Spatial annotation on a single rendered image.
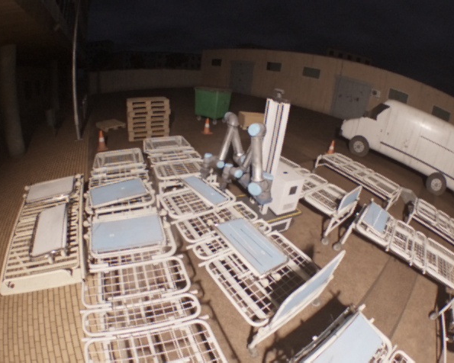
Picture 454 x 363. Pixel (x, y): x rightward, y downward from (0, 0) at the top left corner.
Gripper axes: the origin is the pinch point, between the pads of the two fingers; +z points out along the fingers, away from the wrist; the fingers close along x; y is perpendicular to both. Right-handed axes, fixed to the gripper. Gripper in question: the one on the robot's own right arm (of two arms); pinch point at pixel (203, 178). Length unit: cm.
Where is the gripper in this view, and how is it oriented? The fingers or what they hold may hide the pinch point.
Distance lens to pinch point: 279.6
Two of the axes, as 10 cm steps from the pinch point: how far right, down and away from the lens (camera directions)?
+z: -2.5, 9.1, 3.4
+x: 7.2, -0.7, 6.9
